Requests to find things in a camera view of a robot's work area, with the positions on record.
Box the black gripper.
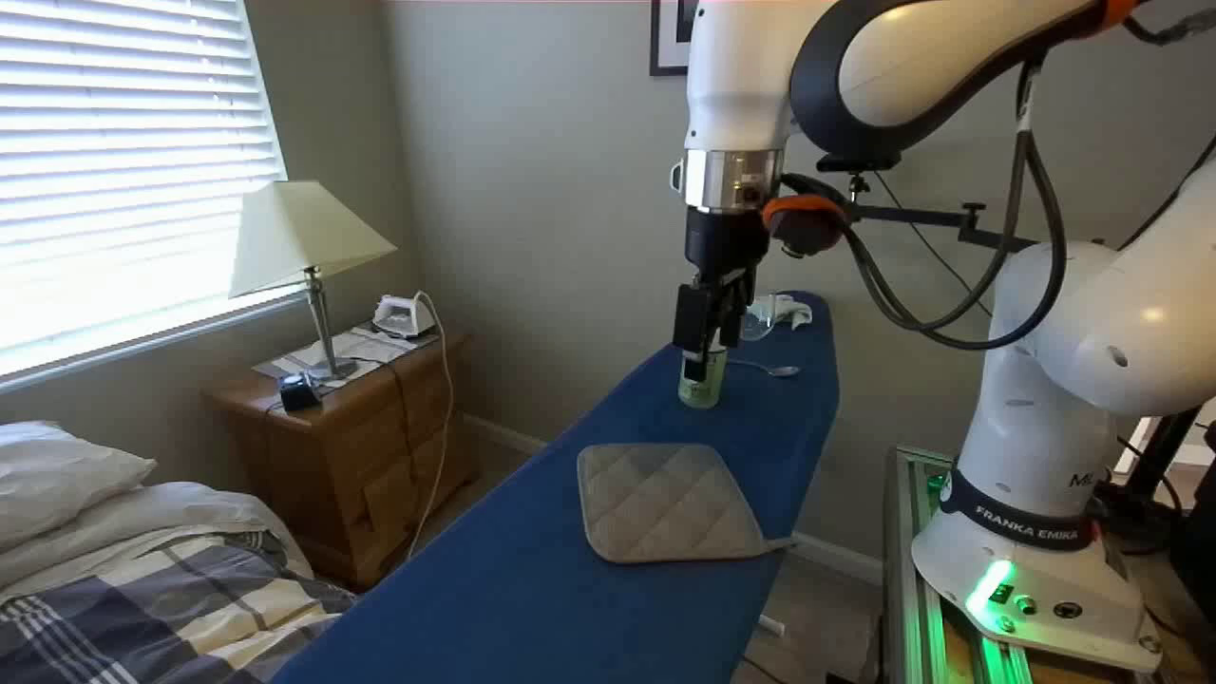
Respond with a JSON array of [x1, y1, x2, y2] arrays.
[[674, 205, 769, 381]]

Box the spray bottle with green label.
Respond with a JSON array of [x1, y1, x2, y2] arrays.
[[678, 339, 735, 410]]

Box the clear stemless wine glass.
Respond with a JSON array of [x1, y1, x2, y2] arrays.
[[735, 309, 775, 351]]

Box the white crumpled cloth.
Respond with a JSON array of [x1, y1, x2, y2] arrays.
[[745, 288, 816, 333]]

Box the metal spoon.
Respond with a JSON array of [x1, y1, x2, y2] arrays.
[[735, 358, 806, 383]]

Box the grey quilted pot holder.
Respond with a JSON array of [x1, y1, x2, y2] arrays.
[[574, 440, 800, 568]]

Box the black clamp bar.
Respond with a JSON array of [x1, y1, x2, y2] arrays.
[[848, 186, 1039, 253]]

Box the black framed picture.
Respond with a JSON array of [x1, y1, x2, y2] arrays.
[[645, 0, 699, 78]]

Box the white clothes iron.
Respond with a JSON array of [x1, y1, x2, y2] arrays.
[[370, 291, 441, 344]]

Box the blue ironing board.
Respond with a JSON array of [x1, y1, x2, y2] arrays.
[[271, 291, 844, 684]]

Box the light cloth on nightstand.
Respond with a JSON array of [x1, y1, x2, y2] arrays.
[[260, 324, 422, 390]]

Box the wooden nightstand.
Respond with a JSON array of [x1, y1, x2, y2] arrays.
[[205, 324, 475, 591]]

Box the table lamp with cream shade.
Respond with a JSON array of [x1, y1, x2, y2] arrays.
[[228, 176, 398, 383]]

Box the small black alarm clock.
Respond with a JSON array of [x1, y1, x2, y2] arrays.
[[276, 370, 325, 416]]

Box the white bed sheet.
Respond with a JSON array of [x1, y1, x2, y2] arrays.
[[0, 477, 317, 600]]

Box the white window blinds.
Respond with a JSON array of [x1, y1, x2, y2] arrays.
[[0, 0, 293, 373]]

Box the plaid bed blanket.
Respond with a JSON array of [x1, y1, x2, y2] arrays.
[[0, 527, 359, 684]]

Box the white pillow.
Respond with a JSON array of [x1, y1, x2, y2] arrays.
[[0, 416, 160, 553]]

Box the orange black wrist camera mount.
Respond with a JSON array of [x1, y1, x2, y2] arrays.
[[756, 186, 854, 263]]

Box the white power cord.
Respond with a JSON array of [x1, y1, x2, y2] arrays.
[[398, 291, 460, 561]]

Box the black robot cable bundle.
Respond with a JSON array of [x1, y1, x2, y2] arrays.
[[839, 50, 1072, 352]]

